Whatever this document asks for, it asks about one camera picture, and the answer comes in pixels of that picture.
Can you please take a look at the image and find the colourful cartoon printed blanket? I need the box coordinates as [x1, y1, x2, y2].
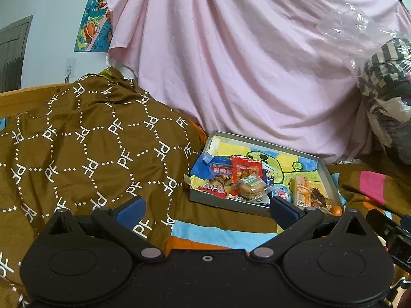
[164, 162, 411, 283]

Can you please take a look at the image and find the brown patterned blanket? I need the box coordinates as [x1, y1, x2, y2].
[0, 66, 209, 308]

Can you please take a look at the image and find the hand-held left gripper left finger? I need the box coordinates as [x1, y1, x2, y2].
[40, 196, 164, 260]

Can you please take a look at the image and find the red dried tofu packet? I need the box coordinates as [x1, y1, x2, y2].
[230, 155, 264, 183]

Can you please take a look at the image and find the long blue snack packet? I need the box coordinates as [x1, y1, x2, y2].
[261, 162, 277, 185]

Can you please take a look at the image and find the dark grey door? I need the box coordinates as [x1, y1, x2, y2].
[0, 14, 34, 93]

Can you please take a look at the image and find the grey box with cartoon drawing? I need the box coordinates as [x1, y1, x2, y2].
[189, 130, 345, 218]

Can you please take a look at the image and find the red cookie packet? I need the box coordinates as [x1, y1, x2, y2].
[197, 175, 233, 199]

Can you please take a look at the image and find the pink sheet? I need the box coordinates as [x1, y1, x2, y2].
[106, 0, 411, 167]

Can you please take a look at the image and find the clear bag of clothes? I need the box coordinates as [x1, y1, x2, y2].
[316, 0, 411, 166]

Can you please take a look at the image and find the small red label packet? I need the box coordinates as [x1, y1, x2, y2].
[210, 162, 233, 177]

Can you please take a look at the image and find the beige wafer packet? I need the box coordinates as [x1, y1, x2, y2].
[294, 175, 312, 207]

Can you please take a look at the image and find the dark snack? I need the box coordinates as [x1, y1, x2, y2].
[308, 188, 333, 214]

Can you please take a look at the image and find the round biscuit packet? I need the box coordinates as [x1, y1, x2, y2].
[233, 175, 268, 201]

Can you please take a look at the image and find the wooden bed frame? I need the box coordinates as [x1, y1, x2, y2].
[0, 83, 78, 119]

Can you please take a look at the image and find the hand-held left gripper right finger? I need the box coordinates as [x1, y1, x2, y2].
[249, 195, 375, 260]

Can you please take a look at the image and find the light blue snack packet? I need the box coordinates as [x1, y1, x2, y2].
[257, 186, 293, 207]

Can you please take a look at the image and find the white wall hook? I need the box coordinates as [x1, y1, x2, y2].
[64, 58, 77, 84]

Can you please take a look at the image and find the cartoon wall poster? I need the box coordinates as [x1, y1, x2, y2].
[74, 0, 124, 53]

